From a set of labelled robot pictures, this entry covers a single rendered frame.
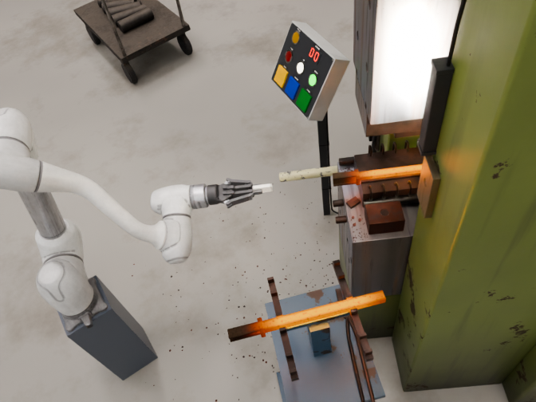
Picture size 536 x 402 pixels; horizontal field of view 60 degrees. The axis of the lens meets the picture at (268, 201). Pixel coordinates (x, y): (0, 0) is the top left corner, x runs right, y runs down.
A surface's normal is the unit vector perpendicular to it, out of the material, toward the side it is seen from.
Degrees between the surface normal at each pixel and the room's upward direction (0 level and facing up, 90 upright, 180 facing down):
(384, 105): 90
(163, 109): 0
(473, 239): 90
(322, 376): 0
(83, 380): 0
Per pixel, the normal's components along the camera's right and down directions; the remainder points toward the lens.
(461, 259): 0.04, 0.79
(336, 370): -0.14, -0.60
